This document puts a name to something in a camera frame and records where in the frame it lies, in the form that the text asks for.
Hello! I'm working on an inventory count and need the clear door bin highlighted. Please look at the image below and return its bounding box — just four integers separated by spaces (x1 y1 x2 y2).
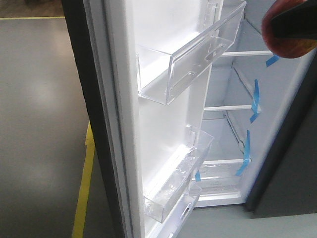
133 0 246 105
146 182 202 238
143 124 213 223

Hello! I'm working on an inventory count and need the clear lower door bin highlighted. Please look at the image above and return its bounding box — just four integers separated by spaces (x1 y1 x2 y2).
146 182 202 238

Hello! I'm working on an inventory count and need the clear fridge crisper drawer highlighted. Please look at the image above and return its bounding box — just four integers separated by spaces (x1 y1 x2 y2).
192 159 244 199

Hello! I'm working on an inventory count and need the clear upper door bin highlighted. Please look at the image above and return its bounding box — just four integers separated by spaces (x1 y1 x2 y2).
133 0 246 105

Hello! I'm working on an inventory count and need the dark grey fridge body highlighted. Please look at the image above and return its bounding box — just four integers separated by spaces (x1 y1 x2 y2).
196 0 317 218

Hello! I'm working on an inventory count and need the clear middle door bin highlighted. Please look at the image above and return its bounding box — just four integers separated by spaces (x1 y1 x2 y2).
143 124 213 223

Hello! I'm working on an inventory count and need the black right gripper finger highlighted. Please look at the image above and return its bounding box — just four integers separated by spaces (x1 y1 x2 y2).
270 0 317 40

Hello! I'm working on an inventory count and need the red yellow apple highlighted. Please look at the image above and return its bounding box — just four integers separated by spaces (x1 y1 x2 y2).
261 0 317 59

